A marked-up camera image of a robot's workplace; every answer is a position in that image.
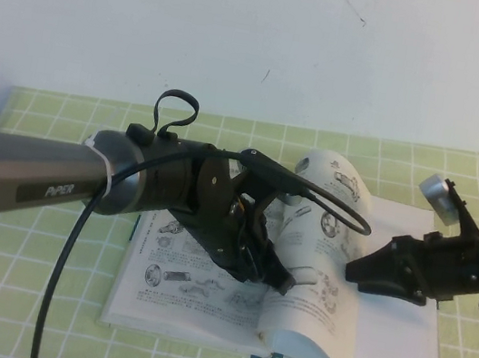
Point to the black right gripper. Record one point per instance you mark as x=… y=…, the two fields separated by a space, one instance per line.
x=417 y=268

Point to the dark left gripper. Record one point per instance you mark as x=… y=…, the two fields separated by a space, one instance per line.
x=244 y=235

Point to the technical book with drawings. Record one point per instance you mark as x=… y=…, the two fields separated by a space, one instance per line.
x=400 y=344

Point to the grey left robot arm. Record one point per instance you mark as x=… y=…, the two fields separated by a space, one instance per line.
x=36 y=182

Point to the green checked tablecloth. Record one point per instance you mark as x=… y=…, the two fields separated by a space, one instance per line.
x=15 y=311

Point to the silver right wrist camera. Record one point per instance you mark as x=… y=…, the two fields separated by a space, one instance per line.
x=439 y=194

